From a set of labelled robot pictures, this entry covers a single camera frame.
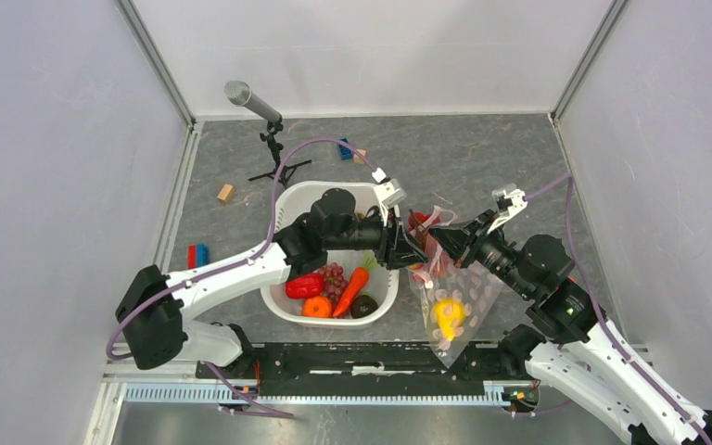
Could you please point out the white plastic basket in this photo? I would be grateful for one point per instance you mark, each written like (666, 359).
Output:
(383, 285)

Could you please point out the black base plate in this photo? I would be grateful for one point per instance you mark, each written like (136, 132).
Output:
(373, 369)

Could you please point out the dark avocado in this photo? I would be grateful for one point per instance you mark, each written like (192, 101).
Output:
(362, 306)

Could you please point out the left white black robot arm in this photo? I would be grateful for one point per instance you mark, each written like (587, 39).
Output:
(158, 314)

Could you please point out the clear zip top bag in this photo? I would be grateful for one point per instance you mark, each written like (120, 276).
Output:
(474, 286)

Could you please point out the yellow pear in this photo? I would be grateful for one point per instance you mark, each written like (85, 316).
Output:
(449, 316)

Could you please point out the purple grapes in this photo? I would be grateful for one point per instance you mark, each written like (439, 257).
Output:
(334, 281)

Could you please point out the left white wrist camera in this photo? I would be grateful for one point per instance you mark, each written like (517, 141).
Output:
(388, 192)

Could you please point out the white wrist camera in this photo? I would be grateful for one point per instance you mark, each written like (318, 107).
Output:
(510, 201)
(388, 192)

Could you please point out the orange tangerine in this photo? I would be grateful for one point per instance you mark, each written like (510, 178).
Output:
(317, 307)

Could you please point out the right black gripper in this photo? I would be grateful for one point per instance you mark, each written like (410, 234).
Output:
(461, 244)

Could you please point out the red blue toy brick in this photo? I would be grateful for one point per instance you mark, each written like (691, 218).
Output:
(198, 255)

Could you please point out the orange carrot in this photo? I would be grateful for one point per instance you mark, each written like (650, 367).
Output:
(359, 278)

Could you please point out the small wooden cube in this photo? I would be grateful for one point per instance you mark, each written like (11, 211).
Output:
(359, 156)

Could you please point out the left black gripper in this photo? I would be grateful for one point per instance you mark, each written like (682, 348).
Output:
(404, 253)

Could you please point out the wooden block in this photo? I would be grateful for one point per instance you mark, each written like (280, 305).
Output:
(226, 193)

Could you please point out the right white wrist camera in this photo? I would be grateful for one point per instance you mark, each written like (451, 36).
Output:
(510, 201)

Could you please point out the red bell pepper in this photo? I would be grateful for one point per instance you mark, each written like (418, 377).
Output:
(305, 287)

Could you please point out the grey microphone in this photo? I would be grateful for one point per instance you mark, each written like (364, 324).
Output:
(241, 95)

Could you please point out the strawberry bunch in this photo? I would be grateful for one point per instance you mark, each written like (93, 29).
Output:
(418, 226)

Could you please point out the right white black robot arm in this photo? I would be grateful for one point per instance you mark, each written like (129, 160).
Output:
(571, 345)

